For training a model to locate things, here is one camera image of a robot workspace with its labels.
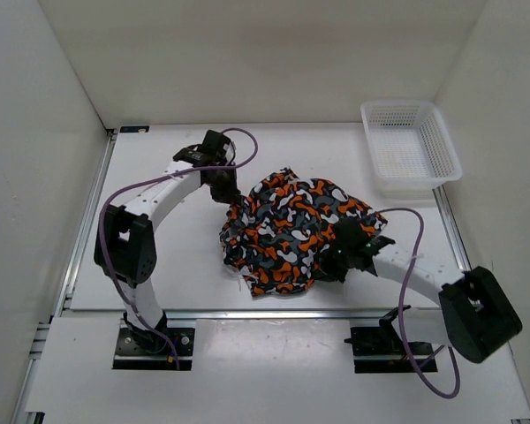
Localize white plastic basket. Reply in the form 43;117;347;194
360;100;463;197

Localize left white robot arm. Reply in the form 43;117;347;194
94;130;241;353

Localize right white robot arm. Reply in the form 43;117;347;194
318;218;523;363

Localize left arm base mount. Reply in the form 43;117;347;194
112;320;196;372

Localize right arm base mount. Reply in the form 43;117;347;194
344;307;415;375

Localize orange camouflage shorts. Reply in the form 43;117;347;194
219;168;388;298

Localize dark label sticker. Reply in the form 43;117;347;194
119;125;150;133

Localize aluminium front rail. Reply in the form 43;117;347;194
57;307;443;322

